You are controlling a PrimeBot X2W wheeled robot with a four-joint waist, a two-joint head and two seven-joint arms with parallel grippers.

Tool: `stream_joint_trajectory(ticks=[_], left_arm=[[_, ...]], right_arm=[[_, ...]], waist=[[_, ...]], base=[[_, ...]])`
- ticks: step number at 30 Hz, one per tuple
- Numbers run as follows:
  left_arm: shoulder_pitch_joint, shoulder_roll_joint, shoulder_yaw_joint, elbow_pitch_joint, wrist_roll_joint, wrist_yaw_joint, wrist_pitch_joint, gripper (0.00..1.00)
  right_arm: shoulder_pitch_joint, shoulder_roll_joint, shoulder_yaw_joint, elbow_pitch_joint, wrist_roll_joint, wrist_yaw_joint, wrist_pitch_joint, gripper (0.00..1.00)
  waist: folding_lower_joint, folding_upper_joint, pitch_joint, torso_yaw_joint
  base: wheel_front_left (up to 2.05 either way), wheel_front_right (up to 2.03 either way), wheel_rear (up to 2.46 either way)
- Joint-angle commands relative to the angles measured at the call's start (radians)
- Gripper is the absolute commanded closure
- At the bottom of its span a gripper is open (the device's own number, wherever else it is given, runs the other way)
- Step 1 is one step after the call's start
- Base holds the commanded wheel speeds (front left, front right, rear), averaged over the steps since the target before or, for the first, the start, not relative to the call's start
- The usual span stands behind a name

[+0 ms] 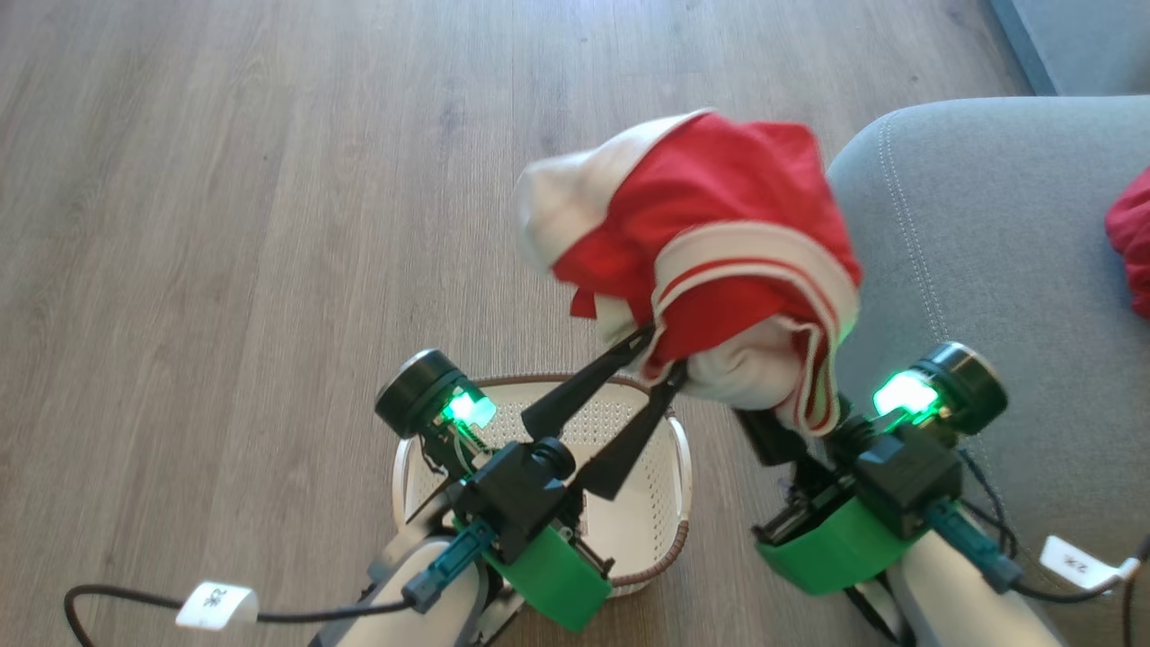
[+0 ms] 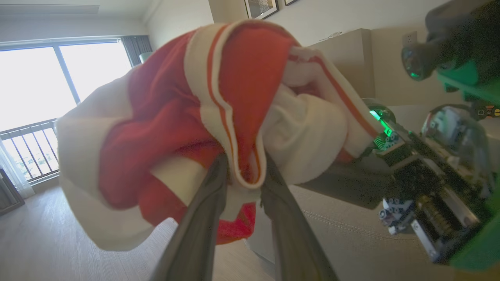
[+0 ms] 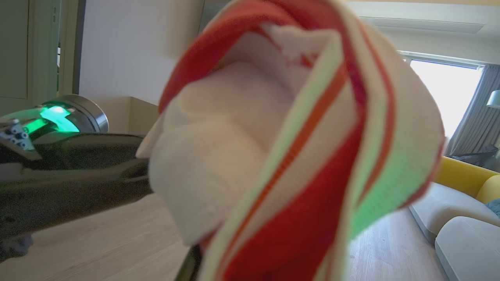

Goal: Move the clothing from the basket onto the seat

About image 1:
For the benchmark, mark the white basket with brown rim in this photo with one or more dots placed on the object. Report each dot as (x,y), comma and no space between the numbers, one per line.
(647,530)

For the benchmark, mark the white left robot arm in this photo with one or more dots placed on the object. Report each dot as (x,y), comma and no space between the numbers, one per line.
(413,598)

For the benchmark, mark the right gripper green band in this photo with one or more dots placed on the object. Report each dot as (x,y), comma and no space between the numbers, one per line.
(827,548)

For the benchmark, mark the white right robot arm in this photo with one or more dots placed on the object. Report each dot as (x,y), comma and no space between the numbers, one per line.
(961,602)

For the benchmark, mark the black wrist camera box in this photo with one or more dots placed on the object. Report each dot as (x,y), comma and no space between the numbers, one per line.
(907,481)
(517,490)

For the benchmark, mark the grey-blue sofa section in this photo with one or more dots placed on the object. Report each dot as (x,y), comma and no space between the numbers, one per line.
(1087,40)

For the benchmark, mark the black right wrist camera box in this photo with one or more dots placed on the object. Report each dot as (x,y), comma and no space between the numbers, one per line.
(907,481)

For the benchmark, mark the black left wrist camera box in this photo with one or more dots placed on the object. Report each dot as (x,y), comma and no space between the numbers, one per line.
(517,490)

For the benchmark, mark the plain red garment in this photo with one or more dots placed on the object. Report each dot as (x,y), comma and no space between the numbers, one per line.
(1134,243)

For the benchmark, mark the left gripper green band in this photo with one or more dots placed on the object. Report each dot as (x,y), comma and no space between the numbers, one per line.
(557,584)

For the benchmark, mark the grey fabric sofa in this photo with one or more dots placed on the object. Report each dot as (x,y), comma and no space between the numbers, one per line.
(1006,252)

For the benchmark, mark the red and white garment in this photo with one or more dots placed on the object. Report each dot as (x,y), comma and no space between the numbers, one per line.
(719,207)

